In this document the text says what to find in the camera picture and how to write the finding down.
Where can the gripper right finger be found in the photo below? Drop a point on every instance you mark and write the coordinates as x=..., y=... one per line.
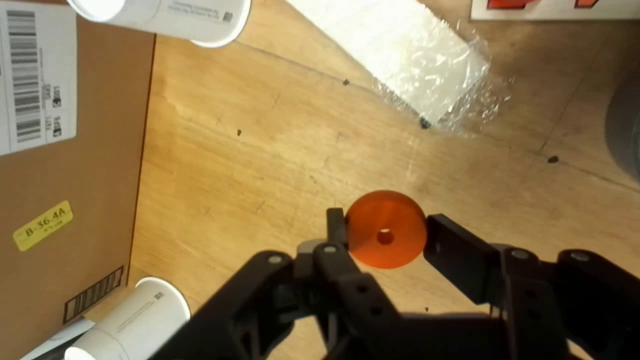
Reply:
x=520, y=290

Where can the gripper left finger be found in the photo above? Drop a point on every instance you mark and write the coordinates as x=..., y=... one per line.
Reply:
x=320, y=290

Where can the orange disc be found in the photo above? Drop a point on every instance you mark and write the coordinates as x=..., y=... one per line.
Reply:
x=386, y=229

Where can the white paper cup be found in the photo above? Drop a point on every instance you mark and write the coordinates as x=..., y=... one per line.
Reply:
x=180, y=17
x=132, y=325

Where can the grey round object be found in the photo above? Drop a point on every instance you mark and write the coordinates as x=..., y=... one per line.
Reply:
x=625, y=130

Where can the clear plastic bag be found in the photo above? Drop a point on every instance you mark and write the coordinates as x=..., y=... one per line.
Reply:
x=415, y=55

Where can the cardboard box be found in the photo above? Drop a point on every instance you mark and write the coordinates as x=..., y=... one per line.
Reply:
x=65, y=190

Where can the white paper with red print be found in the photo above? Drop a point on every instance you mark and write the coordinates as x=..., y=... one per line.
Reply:
x=550, y=10

